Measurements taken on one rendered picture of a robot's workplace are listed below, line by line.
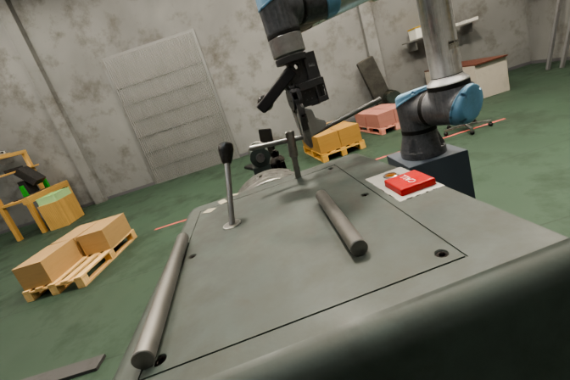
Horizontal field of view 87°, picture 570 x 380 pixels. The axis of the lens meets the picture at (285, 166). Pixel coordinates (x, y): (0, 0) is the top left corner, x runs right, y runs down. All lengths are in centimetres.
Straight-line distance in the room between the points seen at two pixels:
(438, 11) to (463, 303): 81
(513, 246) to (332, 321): 20
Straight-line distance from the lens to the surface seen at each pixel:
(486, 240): 39
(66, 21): 988
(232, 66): 844
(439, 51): 100
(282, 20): 69
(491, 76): 767
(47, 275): 470
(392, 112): 636
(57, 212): 869
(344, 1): 96
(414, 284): 34
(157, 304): 42
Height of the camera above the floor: 147
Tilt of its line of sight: 14 degrees down
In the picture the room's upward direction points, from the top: 18 degrees counter-clockwise
